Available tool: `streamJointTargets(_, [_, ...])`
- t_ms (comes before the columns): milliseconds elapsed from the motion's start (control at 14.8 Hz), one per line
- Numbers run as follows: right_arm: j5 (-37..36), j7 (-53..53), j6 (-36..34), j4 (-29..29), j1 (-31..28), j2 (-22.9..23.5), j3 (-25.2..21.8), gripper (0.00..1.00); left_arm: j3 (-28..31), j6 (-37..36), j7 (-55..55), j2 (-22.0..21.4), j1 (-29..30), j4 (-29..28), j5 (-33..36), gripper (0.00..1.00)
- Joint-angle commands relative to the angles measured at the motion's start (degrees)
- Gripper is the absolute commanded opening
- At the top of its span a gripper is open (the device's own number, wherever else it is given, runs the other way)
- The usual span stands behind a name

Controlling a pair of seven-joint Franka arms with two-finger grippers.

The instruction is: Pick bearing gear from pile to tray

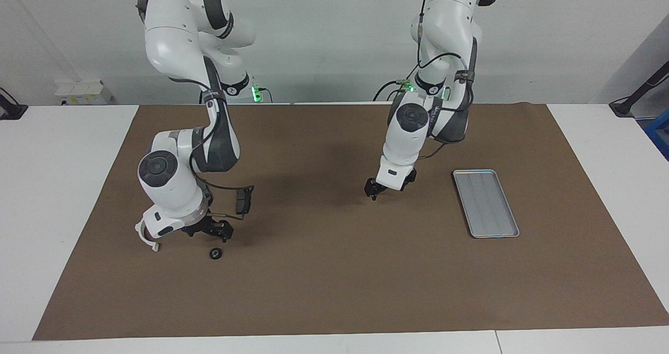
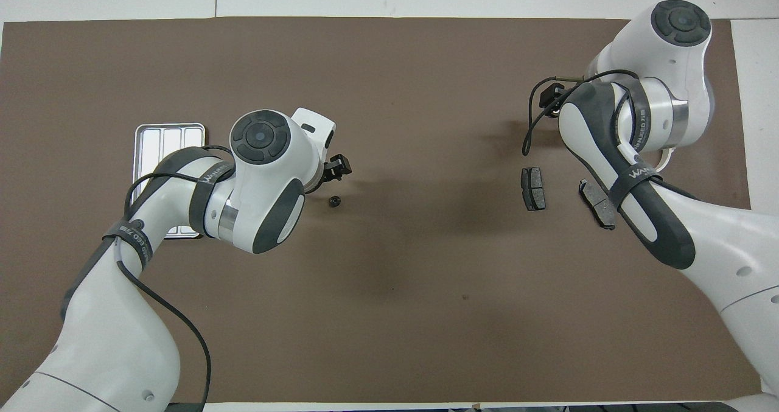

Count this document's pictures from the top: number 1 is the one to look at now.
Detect silver metal tray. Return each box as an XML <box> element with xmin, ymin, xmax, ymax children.
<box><xmin>452</xmin><ymin>169</ymin><xmax>521</xmax><ymax>239</ymax></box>

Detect short dark brake pad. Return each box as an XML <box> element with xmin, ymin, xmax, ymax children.
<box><xmin>236</xmin><ymin>185</ymin><xmax>255</xmax><ymax>215</ymax></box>

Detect brown table mat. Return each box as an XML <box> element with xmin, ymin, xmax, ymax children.
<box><xmin>32</xmin><ymin>103</ymin><xmax>669</xmax><ymax>341</ymax></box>

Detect blue crate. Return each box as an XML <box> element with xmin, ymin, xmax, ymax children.
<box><xmin>644</xmin><ymin>111</ymin><xmax>669</xmax><ymax>161</ymax></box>

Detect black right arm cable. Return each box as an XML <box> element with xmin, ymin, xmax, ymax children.
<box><xmin>188</xmin><ymin>90</ymin><xmax>255</xmax><ymax>221</ymax></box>

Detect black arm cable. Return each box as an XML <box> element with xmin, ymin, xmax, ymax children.
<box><xmin>416</xmin><ymin>0</ymin><xmax>475</xmax><ymax>161</ymax></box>
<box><xmin>188</xmin><ymin>90</ymin><xmax>255</xmax><ymax>221</ymax></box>

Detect white semicircular bracket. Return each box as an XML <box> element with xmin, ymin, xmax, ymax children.
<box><xmin>135</xmin><ymin>221</ymin><xmax>160</xmax><ymax>253</ymax></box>

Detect black base cable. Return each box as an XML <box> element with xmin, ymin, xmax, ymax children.
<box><xmin>373</xmin><ymin>79</ymin><xmax>414</xmax><ymax>102</ymax></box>

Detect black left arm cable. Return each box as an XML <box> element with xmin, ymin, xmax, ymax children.
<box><xmin>416</xmin><ymin>0</ymin><xmax>475</xmax><ymax>161</ymax></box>

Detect white wall box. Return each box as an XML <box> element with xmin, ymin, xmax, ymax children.
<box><xmin>55</xmin><ymin>79</ymin><xmax>113</xmax><ymax>106</ymax></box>

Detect black clamp mount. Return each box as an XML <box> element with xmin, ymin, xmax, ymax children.
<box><xmin>0</xmin><ymin>86</ymin><xmax>28</xmax><ymax>121</ymax></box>

